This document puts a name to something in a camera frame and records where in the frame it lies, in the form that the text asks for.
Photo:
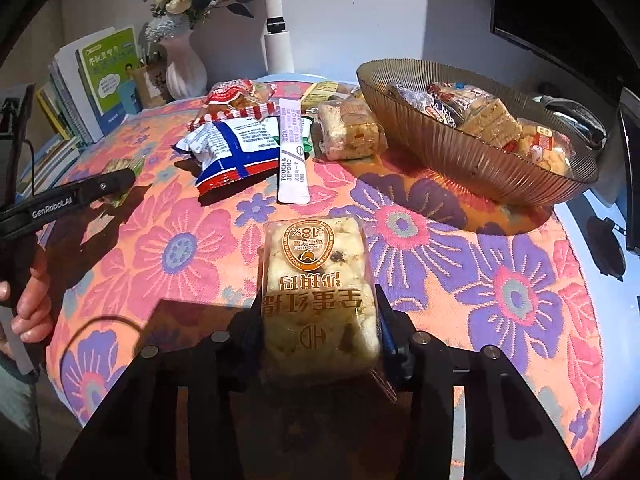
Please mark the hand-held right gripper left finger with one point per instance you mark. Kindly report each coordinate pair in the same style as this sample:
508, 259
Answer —
245, 345

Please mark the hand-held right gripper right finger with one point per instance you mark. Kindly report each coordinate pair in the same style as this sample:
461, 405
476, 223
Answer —
389, 340

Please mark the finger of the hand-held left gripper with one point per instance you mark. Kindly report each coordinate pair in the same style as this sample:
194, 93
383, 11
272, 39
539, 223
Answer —
107, 185

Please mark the green checked snack packet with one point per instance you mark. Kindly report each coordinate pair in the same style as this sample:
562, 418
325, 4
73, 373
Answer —
122, 197

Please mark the egg cake packet orange label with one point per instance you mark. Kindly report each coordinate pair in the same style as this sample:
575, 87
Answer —
350, 130
320, 280

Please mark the blue white red snack bag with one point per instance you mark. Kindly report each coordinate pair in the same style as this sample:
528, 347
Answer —
235, 150

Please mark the amber ribbed glass bowl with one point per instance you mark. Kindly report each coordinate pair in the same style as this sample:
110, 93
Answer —
450, 165

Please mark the purple white chips bag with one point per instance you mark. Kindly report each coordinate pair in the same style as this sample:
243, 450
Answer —
420, 102

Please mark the person's left hand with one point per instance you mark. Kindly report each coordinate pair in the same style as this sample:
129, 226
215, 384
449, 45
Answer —
35, 315

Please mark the stack of flat books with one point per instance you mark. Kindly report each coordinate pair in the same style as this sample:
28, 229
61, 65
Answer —
50, 165

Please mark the row of upright books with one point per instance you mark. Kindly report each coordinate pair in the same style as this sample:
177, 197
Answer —
70, 90

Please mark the floral tablecloth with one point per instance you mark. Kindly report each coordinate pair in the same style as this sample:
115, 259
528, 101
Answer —
200, 250

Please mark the wooden pen holder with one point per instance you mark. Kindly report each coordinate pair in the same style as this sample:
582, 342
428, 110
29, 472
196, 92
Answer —
150, 85

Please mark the green cover book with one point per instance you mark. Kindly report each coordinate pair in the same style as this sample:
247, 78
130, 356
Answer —
107, 70

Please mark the white ribbed vase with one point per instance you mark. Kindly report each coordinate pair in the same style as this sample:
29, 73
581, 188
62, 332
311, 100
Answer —
185, 70

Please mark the red white striped snack packet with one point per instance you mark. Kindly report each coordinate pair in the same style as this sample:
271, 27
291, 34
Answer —
240, 97

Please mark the white sachet stick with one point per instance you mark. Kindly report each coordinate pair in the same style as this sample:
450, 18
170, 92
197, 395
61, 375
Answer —
292, 170

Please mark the green packet white print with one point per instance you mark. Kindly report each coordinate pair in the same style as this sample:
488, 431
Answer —
306, 132

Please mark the white desk lamp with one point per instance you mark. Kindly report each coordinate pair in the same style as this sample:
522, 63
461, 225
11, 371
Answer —
279, 50

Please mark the yellow snack packet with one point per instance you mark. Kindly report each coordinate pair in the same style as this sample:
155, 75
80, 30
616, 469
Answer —
325, 92

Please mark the brown brittle cake packet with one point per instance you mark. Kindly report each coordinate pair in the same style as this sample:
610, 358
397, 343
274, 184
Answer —
492, 122

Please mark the red label rice cracker packet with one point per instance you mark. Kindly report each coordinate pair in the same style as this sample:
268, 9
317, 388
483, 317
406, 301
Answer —
542, 145

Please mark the cartoon print breadstick packet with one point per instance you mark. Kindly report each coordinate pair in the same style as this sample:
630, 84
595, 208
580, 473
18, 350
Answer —
465, 95

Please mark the grey plastic bag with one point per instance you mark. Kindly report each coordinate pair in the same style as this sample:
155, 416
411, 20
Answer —
575, 117

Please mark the black flat device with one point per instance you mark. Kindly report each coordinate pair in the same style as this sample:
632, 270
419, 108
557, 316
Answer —
631, 170

